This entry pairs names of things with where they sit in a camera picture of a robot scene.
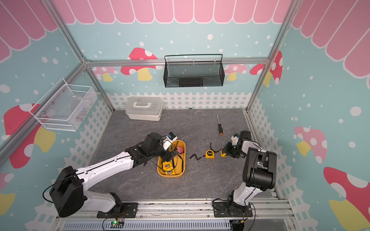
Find yellow tape measure with strap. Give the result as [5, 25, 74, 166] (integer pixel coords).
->
[190, 150, 214, 160]

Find yellow storage tray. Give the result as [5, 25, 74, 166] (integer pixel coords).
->
[157, 140, 186, 179]

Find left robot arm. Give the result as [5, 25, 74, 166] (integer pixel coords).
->
[49, 132, 177, 218]

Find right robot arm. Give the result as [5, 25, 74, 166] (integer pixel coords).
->
[221, 131, 277, 211]

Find pink round tape measure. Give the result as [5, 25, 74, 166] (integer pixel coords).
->
[176, 146, 184, 155]

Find yellow tape measure in tray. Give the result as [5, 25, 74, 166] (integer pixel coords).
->
[165, 169, 175, 175]

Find black orange screwdriver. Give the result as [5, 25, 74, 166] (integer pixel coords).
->
[217, 116, 223, 135]

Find white plastic toolbox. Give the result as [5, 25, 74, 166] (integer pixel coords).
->
[124, 96, 164, 121]

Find green led circuit board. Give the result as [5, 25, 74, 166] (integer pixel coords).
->
[110, 221, 124, 229]

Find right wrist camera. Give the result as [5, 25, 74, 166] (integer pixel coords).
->
[231, 134, 240, 146]

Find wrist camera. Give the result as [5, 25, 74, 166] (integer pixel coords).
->
[163, 132, 177, 151]
[231, 134, 240, 146]

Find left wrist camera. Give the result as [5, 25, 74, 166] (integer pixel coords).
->
[163, 132, 177, 151]

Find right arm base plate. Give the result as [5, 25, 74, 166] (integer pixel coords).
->
[212, 201, 253, 218]

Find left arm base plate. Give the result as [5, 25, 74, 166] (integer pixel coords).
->
[96, 203, 138, 219]

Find grey ribbed cable duct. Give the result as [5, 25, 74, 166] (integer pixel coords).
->
[60, 220, 231, 231]

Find black mesh wall basket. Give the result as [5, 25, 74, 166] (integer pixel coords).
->
[163, 54, 225, 88]

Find white wire wall basket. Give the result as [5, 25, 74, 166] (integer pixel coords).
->
[29, 79, 97, 132]

